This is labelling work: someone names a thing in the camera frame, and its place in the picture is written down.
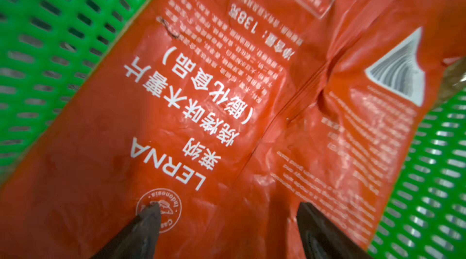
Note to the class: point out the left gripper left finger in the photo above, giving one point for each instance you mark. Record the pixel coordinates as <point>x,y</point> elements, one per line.
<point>137,240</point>

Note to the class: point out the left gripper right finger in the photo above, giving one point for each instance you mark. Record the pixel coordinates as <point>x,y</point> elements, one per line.
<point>322,239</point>

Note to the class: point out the green plastic basket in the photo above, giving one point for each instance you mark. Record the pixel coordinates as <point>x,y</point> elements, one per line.
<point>50,48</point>

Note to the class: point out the red chips bag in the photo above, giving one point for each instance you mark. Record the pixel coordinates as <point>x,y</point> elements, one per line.
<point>229,114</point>

